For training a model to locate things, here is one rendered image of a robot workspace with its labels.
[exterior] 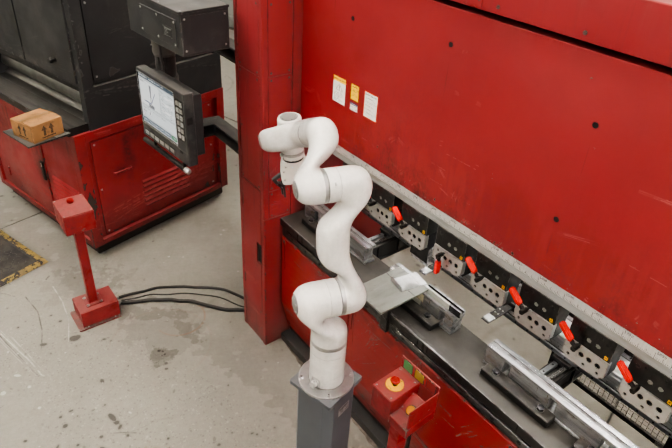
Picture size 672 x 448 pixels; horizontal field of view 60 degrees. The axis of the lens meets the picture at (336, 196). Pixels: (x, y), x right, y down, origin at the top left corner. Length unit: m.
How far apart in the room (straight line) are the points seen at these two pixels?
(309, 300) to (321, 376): 0.34
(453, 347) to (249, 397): 1.32
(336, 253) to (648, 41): 0.97
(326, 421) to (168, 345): 1.73
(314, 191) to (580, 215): 0.80
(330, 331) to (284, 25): 1.39
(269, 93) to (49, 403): 1.98
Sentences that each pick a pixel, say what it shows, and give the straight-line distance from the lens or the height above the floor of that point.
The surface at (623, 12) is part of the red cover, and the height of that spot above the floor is 2.26.
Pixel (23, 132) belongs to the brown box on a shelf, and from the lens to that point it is 3.84.
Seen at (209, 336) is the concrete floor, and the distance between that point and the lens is 3.69.
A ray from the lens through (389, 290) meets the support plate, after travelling 2.47.
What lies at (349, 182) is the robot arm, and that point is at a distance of 1.62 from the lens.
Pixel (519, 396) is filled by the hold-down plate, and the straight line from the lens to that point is 2.34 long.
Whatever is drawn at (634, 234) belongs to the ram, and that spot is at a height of 1.70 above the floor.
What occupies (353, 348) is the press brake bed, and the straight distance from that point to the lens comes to 2.94.
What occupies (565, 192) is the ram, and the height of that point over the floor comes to 1.72.
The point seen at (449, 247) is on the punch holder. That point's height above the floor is 1.28.
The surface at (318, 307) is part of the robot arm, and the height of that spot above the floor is 1.39.
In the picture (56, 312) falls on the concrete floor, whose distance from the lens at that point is 4.07.
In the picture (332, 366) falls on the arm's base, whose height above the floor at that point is 1.12.
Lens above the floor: 2.59
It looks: 31 degrees down
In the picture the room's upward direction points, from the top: 4 degrees clockwise
